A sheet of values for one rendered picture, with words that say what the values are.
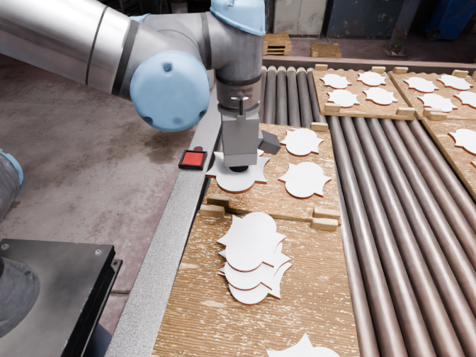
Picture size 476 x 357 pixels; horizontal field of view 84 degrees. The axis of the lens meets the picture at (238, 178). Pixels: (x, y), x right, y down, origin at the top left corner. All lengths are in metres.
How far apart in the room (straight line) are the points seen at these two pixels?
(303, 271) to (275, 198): 0.21
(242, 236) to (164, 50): 0.41
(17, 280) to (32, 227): 1.62
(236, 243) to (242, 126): 0.25
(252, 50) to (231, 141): 0.15
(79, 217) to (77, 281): 1.51
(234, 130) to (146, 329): 0.40
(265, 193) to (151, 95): 0.51
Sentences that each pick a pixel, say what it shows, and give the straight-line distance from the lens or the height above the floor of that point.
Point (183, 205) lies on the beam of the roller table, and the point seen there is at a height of 0.92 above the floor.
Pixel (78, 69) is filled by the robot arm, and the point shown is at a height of 1.37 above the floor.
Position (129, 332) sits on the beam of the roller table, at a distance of 0.60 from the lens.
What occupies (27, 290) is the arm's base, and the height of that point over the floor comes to 0.98.
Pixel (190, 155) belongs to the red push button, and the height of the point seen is 0.93.
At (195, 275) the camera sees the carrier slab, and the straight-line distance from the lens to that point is 0.59.
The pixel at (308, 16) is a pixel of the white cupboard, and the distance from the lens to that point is 5.21.
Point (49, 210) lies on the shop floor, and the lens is 2.30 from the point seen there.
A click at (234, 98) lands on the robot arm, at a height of 1.26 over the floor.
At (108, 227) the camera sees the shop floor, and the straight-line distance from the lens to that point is 1.99.
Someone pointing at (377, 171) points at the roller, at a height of 0.91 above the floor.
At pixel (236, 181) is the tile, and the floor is 1.08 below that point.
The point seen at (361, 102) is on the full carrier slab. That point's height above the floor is 0.94.
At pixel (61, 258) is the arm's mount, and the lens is 0.70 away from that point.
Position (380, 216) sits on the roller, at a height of 0.92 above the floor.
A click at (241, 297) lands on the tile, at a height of 0.96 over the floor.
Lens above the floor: 1.46
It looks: 44 degrees down
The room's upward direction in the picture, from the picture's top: straight up
